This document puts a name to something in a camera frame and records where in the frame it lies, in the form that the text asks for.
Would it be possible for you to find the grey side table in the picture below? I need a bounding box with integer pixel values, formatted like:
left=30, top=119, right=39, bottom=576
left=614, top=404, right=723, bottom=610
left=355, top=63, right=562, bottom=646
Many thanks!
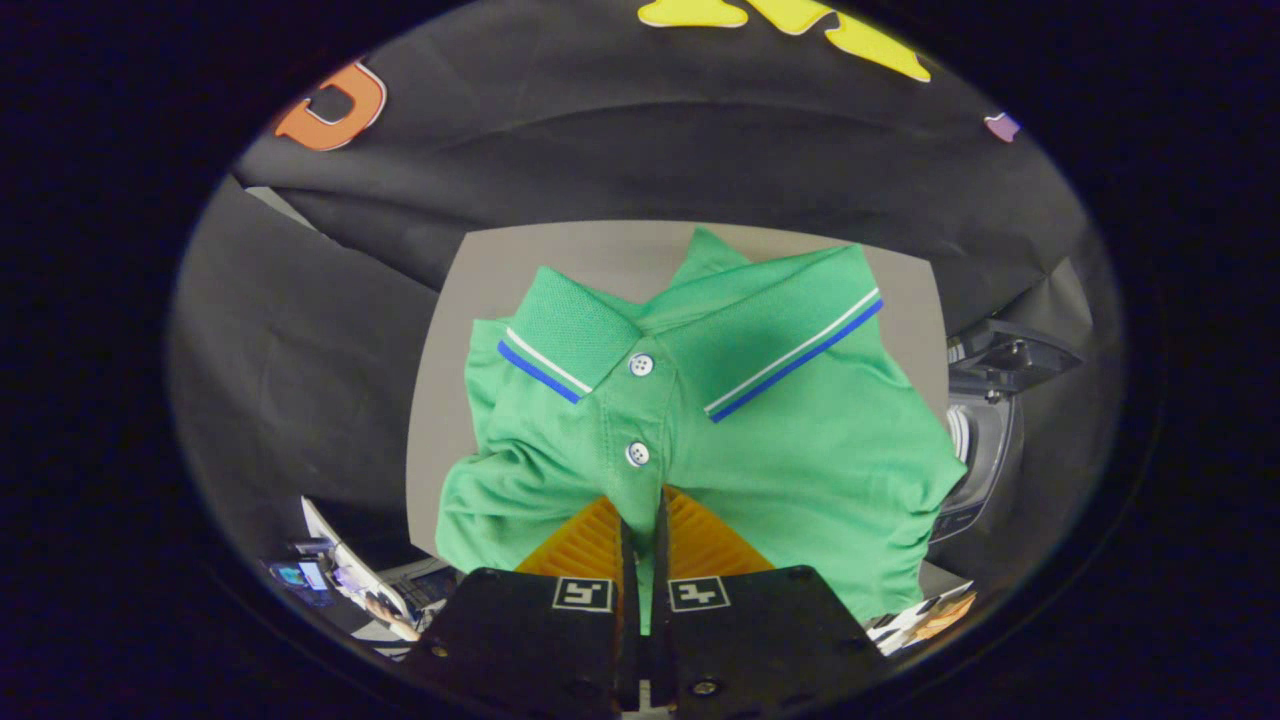
left=405, top=220, right=973, bottom=601

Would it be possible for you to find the green polo shirt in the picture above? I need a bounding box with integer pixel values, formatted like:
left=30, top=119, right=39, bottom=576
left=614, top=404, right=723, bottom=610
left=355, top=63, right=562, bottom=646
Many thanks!
left=435, top=226, right=969, bottom=626

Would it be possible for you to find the small lit screen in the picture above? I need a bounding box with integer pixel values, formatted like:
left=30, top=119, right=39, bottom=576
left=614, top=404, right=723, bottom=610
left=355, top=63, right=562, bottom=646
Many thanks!
left=266, top=560, right=337, bottom=609

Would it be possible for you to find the grey washing machine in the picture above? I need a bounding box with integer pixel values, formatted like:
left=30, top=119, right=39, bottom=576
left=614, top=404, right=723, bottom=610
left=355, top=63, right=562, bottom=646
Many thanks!
left=930, top=395, right=1026, bottom=546

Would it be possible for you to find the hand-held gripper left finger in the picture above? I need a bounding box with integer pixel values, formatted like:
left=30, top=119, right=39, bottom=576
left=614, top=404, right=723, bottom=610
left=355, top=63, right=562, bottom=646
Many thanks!
left=398, top=494, right=641, bottom=716

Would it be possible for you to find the orange and white object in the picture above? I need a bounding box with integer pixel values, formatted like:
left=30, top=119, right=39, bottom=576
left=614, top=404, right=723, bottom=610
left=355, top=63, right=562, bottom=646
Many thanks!
left=868, top=583, right=977, bottom=657

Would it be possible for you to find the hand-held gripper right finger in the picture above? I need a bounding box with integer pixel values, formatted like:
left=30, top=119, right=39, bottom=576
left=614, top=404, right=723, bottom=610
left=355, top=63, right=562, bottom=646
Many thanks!
left=640, top=485, right=891, bottom=716

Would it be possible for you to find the blue and white board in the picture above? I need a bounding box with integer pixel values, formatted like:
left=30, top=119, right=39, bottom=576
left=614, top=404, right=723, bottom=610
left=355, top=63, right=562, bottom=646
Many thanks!
left=300, top=496, right=423, bottom=643

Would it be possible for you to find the dark washing machine lid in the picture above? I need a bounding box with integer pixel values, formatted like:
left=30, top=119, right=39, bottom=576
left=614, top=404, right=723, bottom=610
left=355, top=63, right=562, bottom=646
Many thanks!
left=946, top=317, right=1086, bottom=401

